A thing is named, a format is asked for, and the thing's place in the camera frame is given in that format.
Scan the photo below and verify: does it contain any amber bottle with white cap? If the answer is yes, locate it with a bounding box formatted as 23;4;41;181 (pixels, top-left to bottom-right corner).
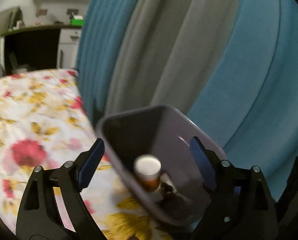
133;154;161;192

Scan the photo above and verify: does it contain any purple plastic trash bin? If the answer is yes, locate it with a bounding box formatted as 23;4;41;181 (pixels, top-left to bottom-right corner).
96;105;226;227

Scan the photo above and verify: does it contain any floral bed sheet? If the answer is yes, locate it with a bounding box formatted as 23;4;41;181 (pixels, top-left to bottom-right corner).
0;69;170;239

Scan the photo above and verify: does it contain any blue and grey curtain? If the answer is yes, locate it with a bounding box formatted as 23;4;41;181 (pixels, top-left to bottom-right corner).
77;0;298;198

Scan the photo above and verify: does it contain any white drawer cabinet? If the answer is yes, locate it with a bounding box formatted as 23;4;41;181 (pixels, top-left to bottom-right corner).
57;28;82;69

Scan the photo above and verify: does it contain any green and white box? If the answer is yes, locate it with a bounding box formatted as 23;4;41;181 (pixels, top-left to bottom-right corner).
70;15;84;27

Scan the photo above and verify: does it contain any grey upholstered headboard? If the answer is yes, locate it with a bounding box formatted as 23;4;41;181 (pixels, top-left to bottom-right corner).
0;6;22;58

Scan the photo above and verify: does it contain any dark desk with white frame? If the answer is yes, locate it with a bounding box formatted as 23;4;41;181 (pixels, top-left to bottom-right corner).
0;24;82;75

